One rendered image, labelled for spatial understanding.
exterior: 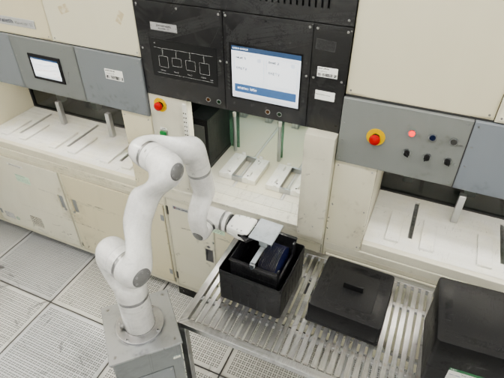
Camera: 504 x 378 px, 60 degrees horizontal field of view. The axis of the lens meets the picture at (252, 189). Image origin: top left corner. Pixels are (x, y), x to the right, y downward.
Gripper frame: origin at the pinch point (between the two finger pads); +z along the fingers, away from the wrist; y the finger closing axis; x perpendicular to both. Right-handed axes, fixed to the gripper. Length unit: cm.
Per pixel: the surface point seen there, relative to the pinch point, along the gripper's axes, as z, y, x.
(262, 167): -29, -62, -16
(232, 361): -18, -1, -106
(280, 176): -17, -59, -16
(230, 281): -8.7, 13.7, -18.1
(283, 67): -7, -30, 57
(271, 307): 9.4, 13.5, -24.9
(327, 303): 29.6, 5.1, -20.4
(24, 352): -127, 46, -107
